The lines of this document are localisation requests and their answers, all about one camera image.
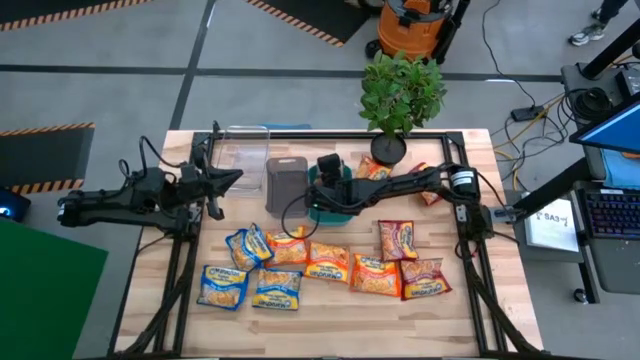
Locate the teal plastic bin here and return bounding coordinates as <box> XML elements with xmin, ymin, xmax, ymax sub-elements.
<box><xmin>306</xmin><ymin>162</ymin><xmax>357</xmax><ymax>227</ymax></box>

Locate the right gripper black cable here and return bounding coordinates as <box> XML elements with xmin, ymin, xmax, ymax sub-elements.
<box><xmin>281</xmin><ymin>192</ymin><xmax>321</xmax><ymax>240</ymax></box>

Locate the red Maruchan noodle pack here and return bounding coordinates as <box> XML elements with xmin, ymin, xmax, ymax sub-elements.
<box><xmin>408</xmin><ymin>161</ymin><xmax>444</xmax><ymax>207</ymax></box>
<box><xmin>377</xmin><ymin>219</ymin><xmax>420</xmax><ymax>263</ymax></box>
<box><xmin>399</xmin><ymin>257</ymin><xmax>454</xmax><ymax>302</ymax></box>

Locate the orange Maruchan noodle pack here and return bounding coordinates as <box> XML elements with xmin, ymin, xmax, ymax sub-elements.
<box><xmin>348</xmin><ymin>252</ymin><xmax>403</xmax><ymax>299</ymax></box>
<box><xmin>354</xmin><ymin>154</ymin><xmax>394</xmax><ymax>182</ymax></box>
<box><xmin>303</xmin><ymin>240</ymin><xmax>351</xmax><ymax>285</ymax></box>
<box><xmin>264</xmin><ymin>225</ymin><xmax>309</xmax><ymax>269</ymax></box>

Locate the black aluminium table frame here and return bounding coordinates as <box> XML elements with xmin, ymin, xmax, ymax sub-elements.
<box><xmin>107</xmin><ymin>128</ymin><xmax>556</xmax><ymax>360</ymax></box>

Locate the black backlit keyboard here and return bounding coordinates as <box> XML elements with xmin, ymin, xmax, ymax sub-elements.
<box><xmin>582</xmin><ymin>188</ymin><xmax>640</xmax><ymax>242</ymax></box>

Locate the potted green plant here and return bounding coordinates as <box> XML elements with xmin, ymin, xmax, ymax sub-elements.
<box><xmin>358</xmin><ymin>49</ymin><xmax>448</xmax><ymax>167</ymax></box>

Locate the person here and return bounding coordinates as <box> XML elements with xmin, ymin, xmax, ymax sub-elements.
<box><xmin>568</xmin><ymin>0</ymin><xmax>629</xmax><ymax>48</ymax></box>

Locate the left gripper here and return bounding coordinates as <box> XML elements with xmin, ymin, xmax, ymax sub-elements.
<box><xmin>177</xmin><ymin>162</ymin><xmax>245</xmax><ymax>221</ymax></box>

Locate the smoky grey plastic bin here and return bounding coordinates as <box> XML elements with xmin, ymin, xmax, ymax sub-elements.
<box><xmin>264</xmin><ymin>155</ymin><xmax>310</xmax><ymax>219</ymax></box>

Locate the black power brick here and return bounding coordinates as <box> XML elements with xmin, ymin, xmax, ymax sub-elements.
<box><xmin>509</xmin><ymin>104</ymin><xmax>546</xmax><ymax>123</ymax></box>

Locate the clear plastic bin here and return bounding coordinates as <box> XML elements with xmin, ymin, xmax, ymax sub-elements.
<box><xmin>214</xmin><ymin>124</ymin><xmax>271</xmax><ymax>194</ymax></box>

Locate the white paper sign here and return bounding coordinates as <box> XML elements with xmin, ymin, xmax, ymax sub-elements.
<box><xmin>523</xmin><ymin>197</ymin><xmax>581</xmax><ymax>254</ymax></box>

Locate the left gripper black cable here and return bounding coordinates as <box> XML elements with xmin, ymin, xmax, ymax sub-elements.
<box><xmin>117</xmin><ymin>134</ymin><xmax>181</xmax><ymax>184</ymax></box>

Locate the computer monitor with blue screen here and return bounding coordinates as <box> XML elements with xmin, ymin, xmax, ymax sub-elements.
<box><xmin>568</xmin><ymin>92</ymin><xmax>640</xmax><ymax>156</ymax></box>

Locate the orange shop vacuum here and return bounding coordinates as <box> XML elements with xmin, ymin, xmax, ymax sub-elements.
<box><xmin>364</xmin><ymin>0</ymin><xmax>471</xmax><ymax>65</ymax></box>

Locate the black device with blue light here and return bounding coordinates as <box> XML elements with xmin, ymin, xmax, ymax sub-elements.
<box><xmin>0</xmin><ymin>187</ymin><xmax>32</xmax><ymax>224</ymax></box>

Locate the blue Maruchan noodle pack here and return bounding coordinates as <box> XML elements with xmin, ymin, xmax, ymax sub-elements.
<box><xmin>196</xmin><ymin>264</ymin><xmax>250</xmax><ymax>312</ymax></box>
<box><xmin>251</xmin><ymin>268</ymin><xmax>303</xmax><ymax>312</ymax></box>
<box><xmin>224</xmin><ymin>222</ymin><xmax>274</xmax><ymax>272</ymax></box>

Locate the grey computer cart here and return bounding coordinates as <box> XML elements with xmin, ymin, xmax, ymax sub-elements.
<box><xmin>509</xmin><ymin>62</ymin><xmax>640</xmax><ymax>306</ymax></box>

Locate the green floor mat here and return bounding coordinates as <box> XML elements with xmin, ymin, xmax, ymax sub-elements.
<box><xmin>0</xmin><ymin>217</ymin><xmax>109</xmax><ymax>360</ymax></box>

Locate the yellow floor cable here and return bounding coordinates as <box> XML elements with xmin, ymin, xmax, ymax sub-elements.
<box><xmin>493</xmin><ymin>94</ymin><xmax>569</xmax><ymax>177</ymax></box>

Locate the black hazard-striped floor mat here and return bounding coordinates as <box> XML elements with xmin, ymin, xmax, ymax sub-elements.
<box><xmin>0</xmin><ymin>122</ymin><xmax>96</xmax><ymax>196</ymax></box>
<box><xmin>0</xmin><ymin>0</ymin><xmax>154</xmax><ymax>33</ymax></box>
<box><xmin>243</xmin><ymin>0</ymin><xmax>372</xmax><ymax>49</ymax></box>

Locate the light blue cloth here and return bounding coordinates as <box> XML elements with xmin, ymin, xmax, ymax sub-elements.
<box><xmin>599</xmin><ymin>148</ymin><xmax>640</xmax><ymax>191</ymax></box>

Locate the black floor cable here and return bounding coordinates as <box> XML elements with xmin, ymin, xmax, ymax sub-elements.
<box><xmin>481</xmin><ymin>0</ymin><xmax>537</xmax><ymax>109</ymax></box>

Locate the black diagonal pole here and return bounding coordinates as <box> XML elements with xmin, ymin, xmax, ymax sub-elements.
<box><xmin>579</xmin><ymin>19</ymin><xmax>640</xmax><ymax>81</ymax></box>

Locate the blue object behind table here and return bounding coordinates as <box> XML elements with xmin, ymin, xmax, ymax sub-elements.
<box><xmin>258</xmin><ymin>122</ymin><xmax>312</xmax><ymax>132</ymax></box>

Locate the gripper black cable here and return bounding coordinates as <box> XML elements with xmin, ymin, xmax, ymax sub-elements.
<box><xmin>281</xmin><ymin>192</ymin><xmax>321</xmax><ymax>240</ymax></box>
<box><xmin>117</xmin><ymin>134</ymin><xmax>181</xmax><ymax>184</ymax></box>

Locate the coiled black cable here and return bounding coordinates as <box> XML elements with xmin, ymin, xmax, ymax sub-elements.
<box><xmin>569</xmin><ymin>87</ymin><xmax>614</xmax><ymax>121</ymax></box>

